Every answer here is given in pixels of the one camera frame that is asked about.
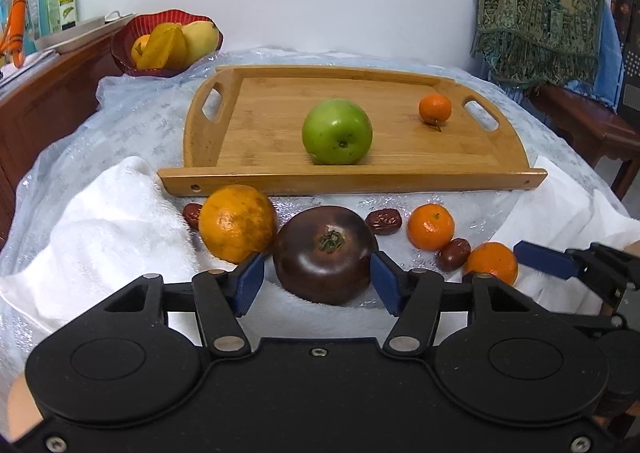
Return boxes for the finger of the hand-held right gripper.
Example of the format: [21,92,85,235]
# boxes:
[513,240,632,305]

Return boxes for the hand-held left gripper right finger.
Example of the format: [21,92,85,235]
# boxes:
[370,252,539,355]

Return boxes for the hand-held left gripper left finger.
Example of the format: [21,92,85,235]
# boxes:
[102,252,266,355]

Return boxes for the red jujube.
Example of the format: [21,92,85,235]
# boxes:
[182,203,204,230]
[365,208,403,237]
[435,238,472,273]

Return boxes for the large orange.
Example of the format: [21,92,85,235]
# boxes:
[198,185,279,265]

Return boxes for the dark brown tomato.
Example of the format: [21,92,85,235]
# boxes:
[272,206,379,306]

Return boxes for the wooden tray with handles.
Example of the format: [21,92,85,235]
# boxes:
[156,64,549,197]

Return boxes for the green apple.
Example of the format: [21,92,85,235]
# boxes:
[301,98,374,166]

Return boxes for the small mandarin with stem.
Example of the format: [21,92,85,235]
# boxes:
[418,94,453,132]

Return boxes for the white smooth cloth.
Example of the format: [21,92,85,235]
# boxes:
[445,155,640,331]

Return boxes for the white terry towel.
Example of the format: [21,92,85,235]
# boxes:
[0,155,386,349]

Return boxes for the clear snowflake plastic table cover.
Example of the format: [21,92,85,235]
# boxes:
[0,45,640,384]

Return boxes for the blue cloth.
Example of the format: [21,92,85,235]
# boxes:
[597,0,624,108]

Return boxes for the dark box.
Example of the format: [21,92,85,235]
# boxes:
[607,0,640,124]

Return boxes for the yellow mango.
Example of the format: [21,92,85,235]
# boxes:
[181,21,221,64]

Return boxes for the green patterned fringed shawl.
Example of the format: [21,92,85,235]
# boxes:
[471,0,608,90]

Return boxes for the yellow starfruit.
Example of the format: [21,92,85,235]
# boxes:
[136,23,189,70]

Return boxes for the orange fruit in bowl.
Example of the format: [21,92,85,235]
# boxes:
[130,34,151,64]

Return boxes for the red fruit bowl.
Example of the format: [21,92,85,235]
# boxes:
[111,9,224,79]

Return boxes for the wooden cabinet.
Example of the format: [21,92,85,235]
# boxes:
[0,20,126,244]

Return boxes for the metal tray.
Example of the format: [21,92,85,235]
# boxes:
[34,10,137,55]

